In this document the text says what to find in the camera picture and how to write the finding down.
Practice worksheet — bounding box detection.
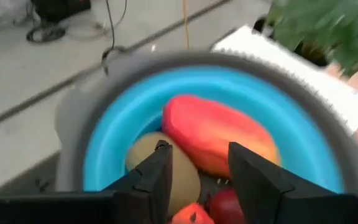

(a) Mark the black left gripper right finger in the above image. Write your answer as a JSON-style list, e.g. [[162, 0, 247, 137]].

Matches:
[[227, 141, 336, 224]]

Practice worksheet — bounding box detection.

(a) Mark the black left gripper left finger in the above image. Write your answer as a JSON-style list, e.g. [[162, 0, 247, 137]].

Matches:
[[104, 139, 173, 224]]

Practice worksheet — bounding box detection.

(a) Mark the green brown toy kiwi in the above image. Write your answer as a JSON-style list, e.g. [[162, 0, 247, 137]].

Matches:
[[125, 131, 202, 218]]

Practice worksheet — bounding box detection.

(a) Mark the dark red toy pomegranate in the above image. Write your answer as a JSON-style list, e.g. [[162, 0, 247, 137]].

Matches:
[[209, 187, 246, 224]]

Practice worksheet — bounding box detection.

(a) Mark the small orange toy fruit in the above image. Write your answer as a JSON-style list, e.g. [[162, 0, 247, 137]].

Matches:
[[168, 202, 216, 224]]

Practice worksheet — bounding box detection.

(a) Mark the red yellow toy mango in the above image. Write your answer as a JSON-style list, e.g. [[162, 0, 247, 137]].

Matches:
[[161, 94, 282, 179]]

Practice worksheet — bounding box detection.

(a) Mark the blue bowl with grey rim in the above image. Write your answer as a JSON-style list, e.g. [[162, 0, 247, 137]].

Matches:
[[53, 50, 358, 195]]

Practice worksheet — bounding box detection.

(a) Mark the white perforated metal shelf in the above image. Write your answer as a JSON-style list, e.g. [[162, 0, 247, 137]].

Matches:
[[211, 24, 358, 134]]

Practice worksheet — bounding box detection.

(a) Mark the green plant in white pot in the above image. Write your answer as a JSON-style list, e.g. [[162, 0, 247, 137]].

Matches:
[[264, 0, 358, 78]]

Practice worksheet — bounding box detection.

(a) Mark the black floor equipment box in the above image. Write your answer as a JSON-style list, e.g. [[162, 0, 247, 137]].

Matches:
[[30, 0, 92, 23]]

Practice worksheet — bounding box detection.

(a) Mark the black coiled floor cable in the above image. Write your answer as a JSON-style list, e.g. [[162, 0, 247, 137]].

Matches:
[[99, 0, 129, 77]]

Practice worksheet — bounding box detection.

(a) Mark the yellow cable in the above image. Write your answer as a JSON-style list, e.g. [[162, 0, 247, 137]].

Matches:
[[181, 0, 191, 51]]

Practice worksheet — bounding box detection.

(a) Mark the black tangled floor cable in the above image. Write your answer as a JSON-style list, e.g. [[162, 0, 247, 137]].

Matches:
[[25, 23, 67, 44]]

